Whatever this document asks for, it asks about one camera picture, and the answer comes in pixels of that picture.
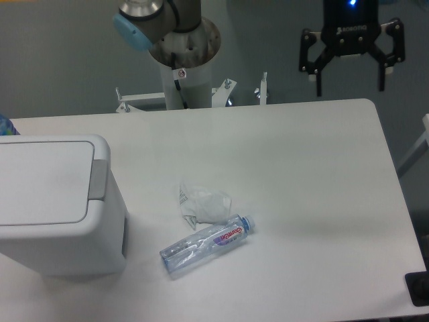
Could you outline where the crumpled white plastic wrapper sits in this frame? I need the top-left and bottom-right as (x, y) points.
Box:
(178, 180), (232, 231)

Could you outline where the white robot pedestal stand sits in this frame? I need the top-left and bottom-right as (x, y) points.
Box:
(115, 16), (271, 114)

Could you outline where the clear plastic water bottle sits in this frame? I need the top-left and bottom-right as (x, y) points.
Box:
(160, 214), (255, 279)

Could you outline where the black clamp at table corner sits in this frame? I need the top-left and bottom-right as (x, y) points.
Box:
(405, 271), (428, 307)

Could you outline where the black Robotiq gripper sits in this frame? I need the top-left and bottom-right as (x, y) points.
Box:
(298, 0), (405, 97)

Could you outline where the white frame at right edge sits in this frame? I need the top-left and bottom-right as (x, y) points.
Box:
(396, 114), (428, 178)

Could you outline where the white push-lid trash can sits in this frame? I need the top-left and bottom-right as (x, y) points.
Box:
(1, 135), (128, 276)

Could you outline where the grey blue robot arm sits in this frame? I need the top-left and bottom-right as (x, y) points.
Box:
(113, 1), (406, 96)

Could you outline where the blue green patterned object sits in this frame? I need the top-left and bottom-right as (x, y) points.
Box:
(0, 114), (20, 136)

